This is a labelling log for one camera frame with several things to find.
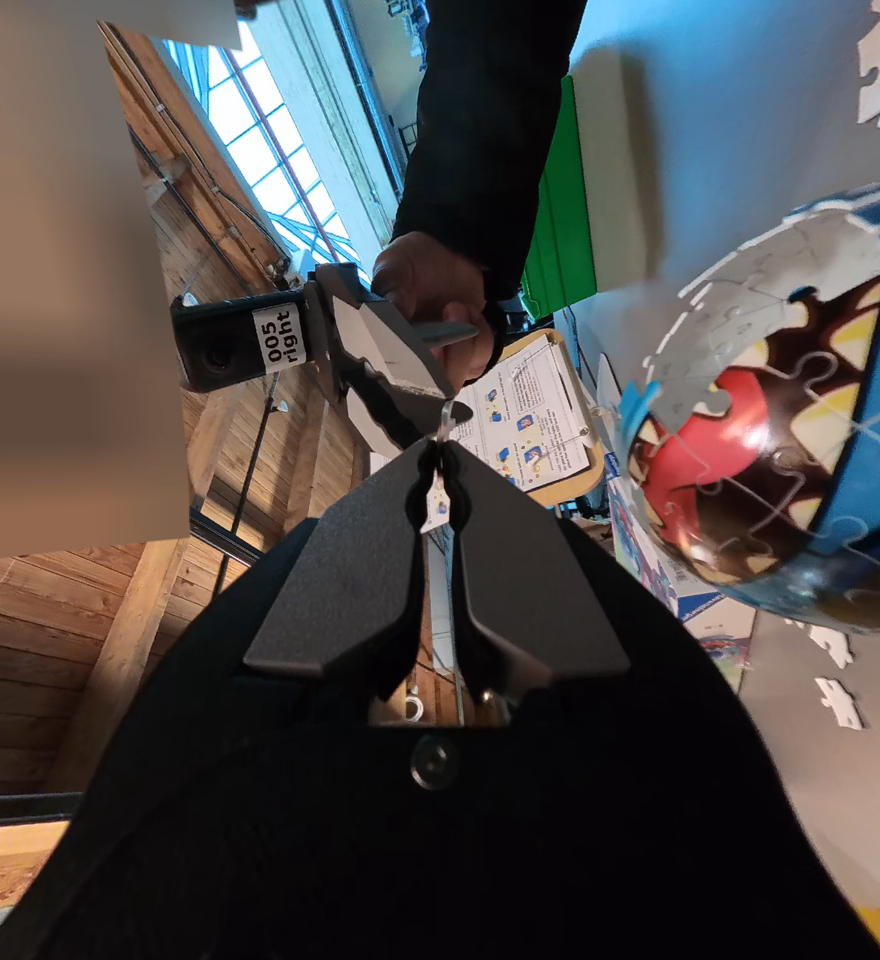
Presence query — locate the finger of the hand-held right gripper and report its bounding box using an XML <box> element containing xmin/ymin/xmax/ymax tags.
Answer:
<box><xmin>344</xmin><ymin>373</ymin><xmax>475</xmax><ymax>453</ymax></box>
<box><xmin>333</xmin><ymin>294</ymin><xmax>458</xmax><ymax>404</ymax></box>

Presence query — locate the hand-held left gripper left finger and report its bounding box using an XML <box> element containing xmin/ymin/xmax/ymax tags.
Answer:
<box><xmin>242</xmin><ymin>438</ymin><xmax>430</xmax><ymax>705</ymax></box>

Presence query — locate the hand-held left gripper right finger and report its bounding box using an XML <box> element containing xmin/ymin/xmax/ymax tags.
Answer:
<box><xmin>443</xmin><ymin>441</ymin><xmax>632</xmax><ymax>710</ymax></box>

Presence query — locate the single curved puzzle piece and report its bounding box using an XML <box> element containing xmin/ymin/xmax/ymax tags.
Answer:
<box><xmin>419</xmin><ymin>401</ymin><xmax>458</xmax><ymax>535</ymax></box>

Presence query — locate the blue cartoon puzzle ball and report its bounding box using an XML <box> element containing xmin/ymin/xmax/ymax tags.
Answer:
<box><xmin>614</xmin><ymin>176</ymin><xmax>880</xmax><ymax>639</ymax></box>

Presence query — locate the person's right forearm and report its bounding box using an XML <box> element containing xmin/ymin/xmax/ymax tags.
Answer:
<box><xmin>391</xmin><ymin>0</ymin><xmax>587</xmax><ymax>301</ymax></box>

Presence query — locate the colourful cartoon puzzle box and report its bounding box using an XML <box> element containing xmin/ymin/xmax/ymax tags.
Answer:
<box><xmin>605</xmin><ymin>450</ymin><xmax>756</xmax><ymax>691</ymax></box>

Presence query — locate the person's right hand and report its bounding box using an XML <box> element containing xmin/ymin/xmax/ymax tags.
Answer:
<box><xmin>371</xmin><ymin>231</ymin><xmax>495</xmax><ymax>387</ymax></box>

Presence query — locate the printed instruction sheet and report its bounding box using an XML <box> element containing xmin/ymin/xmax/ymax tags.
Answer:
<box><xmin>447</xmin><ymin>333</ymin><xmax>595</xmax><ymax>496</ymax></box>

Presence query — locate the skylight window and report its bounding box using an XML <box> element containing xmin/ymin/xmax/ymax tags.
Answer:
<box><xmin>162</xmin><ymin>18</ymin><xmax>351</xmax><ymax>260</ymax></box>

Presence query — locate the green plastic bin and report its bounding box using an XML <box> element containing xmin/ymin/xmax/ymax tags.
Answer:
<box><xmin>521</xmin><ymin>75</ymin><xmax>599</xmax><ymax>320</ymax></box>

